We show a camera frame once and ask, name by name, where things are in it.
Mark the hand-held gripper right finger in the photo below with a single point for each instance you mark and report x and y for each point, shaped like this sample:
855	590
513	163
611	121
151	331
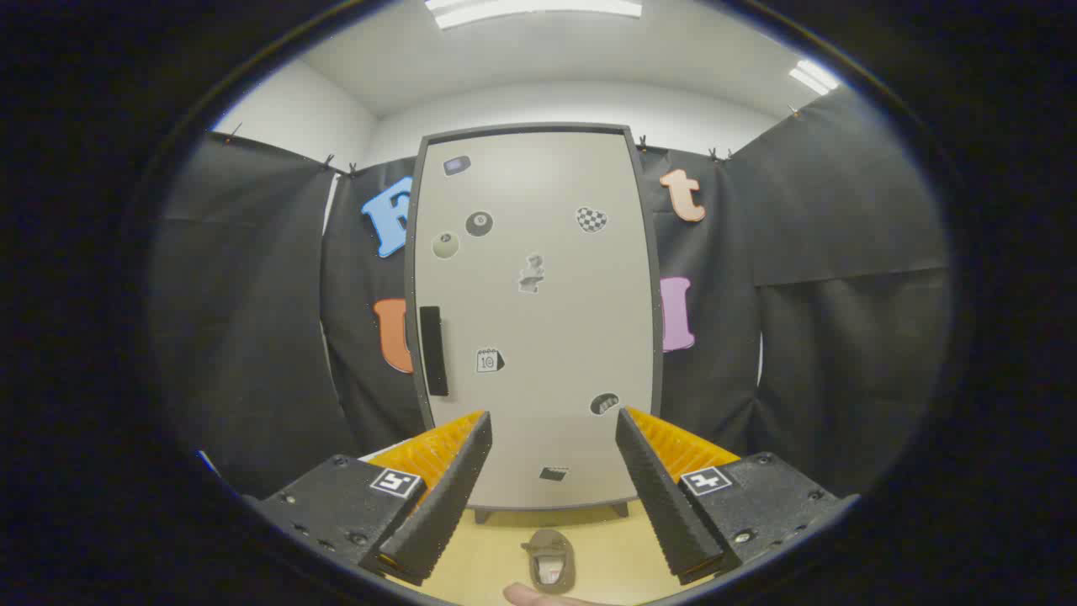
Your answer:
665	505

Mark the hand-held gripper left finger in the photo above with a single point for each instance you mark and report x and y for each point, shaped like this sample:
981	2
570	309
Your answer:
450	497

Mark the brown fuzzy shoe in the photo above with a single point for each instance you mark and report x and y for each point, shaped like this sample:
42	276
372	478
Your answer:
559	547

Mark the beige shoe cabinet door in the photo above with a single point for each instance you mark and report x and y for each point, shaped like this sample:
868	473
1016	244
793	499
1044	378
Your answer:
547	353

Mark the grey shoe cabinet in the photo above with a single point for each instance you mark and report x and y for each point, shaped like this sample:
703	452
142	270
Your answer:
658	320

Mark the black backdrop cloth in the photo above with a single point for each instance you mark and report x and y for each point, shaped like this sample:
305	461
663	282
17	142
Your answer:
252	337

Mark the small ceiling light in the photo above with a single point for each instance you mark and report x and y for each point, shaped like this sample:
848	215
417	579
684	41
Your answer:
812	77

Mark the long ceiling light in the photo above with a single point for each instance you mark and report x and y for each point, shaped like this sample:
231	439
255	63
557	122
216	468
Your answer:
538	8

